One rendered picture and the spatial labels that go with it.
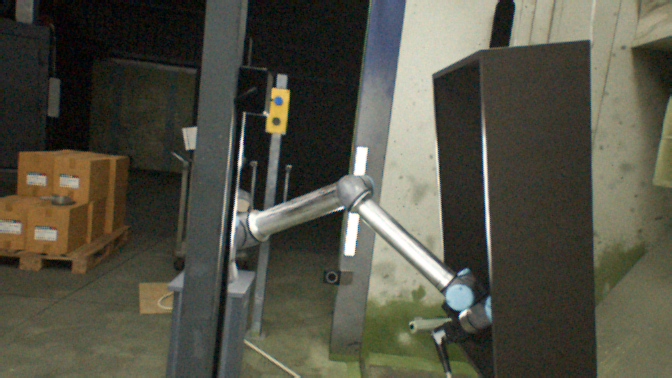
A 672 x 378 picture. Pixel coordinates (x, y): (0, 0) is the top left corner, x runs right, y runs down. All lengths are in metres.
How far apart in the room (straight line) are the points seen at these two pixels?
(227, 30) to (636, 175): 2.73
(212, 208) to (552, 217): 1.25
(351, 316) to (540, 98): 1.70
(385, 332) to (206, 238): 2.23
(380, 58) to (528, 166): 1.28
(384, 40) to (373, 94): 0.30
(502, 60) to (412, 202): 1.27
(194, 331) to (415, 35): 2.22
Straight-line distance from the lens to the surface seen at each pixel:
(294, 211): 1.99
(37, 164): 4.73
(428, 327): 2.05
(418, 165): 2.68
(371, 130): 2.63
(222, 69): 0.71
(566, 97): 1.71
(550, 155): 1.68
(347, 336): 2.87
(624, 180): 3.12
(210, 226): 0.72
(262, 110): 0.72
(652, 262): 3.18
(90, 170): 4.52
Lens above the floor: 1.30
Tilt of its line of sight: 6 degrees down
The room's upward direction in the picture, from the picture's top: 7 degrees clockwise
